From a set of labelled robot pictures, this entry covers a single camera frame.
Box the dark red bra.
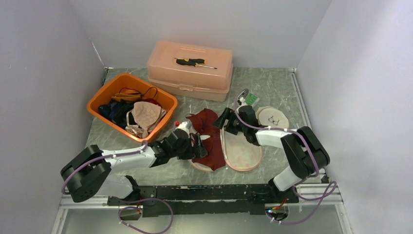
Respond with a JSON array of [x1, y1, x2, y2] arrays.
[[186, 108, 225, 172]]

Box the small green-labelled plastic box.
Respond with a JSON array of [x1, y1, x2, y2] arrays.
[[238, 91, 260, 108]]

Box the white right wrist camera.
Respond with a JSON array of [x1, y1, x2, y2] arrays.
[[235, 97, 249, 113]]

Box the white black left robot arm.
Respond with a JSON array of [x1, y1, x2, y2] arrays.
[[60, 129, 209, 205]]

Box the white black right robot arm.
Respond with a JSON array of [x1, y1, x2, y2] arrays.
[[213, 105, 330, 202]]

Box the black cloth garment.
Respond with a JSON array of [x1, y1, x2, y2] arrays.
[[109, 102, 134, 129]]

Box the orange plastic basin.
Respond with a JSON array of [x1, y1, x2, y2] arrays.
[[87, 73, 178, 142]]

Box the beige lace bra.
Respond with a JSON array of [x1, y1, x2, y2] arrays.
[[125, 101, 167, 139]]

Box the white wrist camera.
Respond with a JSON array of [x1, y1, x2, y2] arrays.
[[174, 121, 192, 135], [235, 97, 249, 113]]

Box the aluminium frame rail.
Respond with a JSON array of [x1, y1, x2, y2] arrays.
[[59, 195, 127, 209]]

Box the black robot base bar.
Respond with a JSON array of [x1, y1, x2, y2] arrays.
[[107, 184, 299, 217]]

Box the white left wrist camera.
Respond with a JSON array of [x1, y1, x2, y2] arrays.
[[174, 121, 192, 135]]

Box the dark blue cloth garment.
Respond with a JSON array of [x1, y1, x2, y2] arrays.
[[98, 102, 118, 121]]

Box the black yellow screwdriver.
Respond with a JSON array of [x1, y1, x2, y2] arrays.
[[174, 58, 217, 69]]

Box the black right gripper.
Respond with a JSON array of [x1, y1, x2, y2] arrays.
[[211, 107, 247, 136]]

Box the pink translucent toolbox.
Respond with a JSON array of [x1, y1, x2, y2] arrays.
[[147, 41, 233, 102]]

